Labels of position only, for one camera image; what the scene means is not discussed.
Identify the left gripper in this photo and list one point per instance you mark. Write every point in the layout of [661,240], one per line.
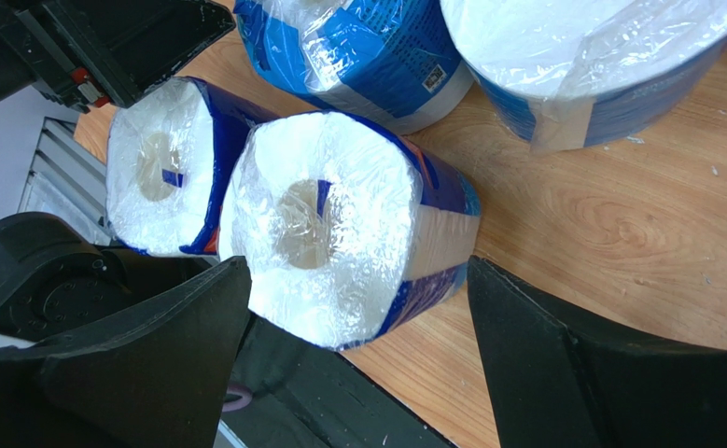
[85,54]

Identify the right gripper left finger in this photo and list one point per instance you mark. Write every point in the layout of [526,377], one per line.
[153,375]

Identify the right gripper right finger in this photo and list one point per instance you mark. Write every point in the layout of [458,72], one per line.
[559,375]

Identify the Tempo paper roll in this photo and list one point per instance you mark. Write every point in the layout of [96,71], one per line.
[169,162]
[348,230]

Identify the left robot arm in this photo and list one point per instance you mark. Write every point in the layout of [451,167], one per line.
[53,280]

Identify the blue wrapped paper roll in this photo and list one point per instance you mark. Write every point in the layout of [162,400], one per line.
[392,62]

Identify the white roll with blue band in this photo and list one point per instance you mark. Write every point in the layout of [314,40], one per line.
[565,75]

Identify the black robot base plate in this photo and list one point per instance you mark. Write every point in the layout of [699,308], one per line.
[304,396]

